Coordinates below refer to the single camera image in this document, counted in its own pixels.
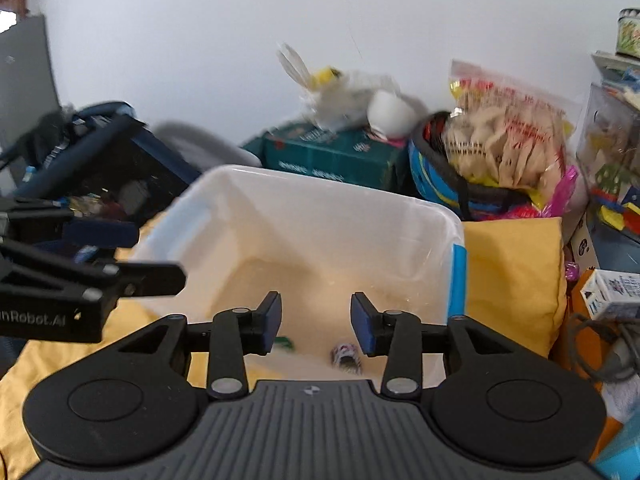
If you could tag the dark green cardboard box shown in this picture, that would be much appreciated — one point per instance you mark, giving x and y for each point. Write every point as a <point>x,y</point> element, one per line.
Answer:
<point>349,156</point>

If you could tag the blue black round basket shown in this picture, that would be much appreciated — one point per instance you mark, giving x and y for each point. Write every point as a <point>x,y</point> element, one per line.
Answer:
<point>438,182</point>

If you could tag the stack of books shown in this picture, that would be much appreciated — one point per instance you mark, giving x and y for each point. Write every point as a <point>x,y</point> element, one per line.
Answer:
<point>620,76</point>

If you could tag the round printed tin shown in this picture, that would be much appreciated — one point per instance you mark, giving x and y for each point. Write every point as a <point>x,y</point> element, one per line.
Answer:
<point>628,33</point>

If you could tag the yellow quilted cloth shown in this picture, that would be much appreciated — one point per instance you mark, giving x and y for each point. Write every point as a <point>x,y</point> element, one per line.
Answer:
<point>516,286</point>

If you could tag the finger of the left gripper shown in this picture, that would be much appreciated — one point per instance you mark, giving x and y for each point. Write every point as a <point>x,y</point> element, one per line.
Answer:
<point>143,279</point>
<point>31,222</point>

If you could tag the clear box of toy blocks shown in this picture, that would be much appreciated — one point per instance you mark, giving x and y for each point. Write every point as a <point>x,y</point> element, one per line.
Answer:
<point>608,155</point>

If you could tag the grey cabinet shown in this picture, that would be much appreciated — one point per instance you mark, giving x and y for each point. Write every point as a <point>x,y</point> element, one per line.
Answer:
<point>27,87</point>

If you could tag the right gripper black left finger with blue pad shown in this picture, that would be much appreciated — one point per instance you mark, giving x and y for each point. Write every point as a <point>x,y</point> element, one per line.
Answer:
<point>228,337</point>

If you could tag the light blue book box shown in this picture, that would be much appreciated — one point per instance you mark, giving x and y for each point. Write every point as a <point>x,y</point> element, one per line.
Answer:
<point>620,460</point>

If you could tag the white plastic bag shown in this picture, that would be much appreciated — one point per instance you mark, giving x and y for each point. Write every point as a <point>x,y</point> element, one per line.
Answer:
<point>333,99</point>

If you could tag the small white carton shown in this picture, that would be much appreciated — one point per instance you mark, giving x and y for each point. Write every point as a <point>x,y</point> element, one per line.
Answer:
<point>612,295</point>

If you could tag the orange cardboard box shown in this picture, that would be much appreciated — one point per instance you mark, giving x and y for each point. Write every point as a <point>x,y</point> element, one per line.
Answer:
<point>592,348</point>

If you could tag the translucent white plastic bin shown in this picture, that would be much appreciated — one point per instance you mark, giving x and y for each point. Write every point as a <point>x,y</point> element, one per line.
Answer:
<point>241,232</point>

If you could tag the clear bag of snacks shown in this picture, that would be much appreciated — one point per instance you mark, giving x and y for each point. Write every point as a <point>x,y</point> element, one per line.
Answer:
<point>507,134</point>

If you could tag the dark blue mesh playpen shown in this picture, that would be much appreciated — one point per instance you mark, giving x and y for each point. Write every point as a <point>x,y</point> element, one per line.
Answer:
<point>102,152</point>

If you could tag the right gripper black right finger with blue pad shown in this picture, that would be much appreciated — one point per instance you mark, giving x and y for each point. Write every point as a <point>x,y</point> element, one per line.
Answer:
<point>402,338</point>

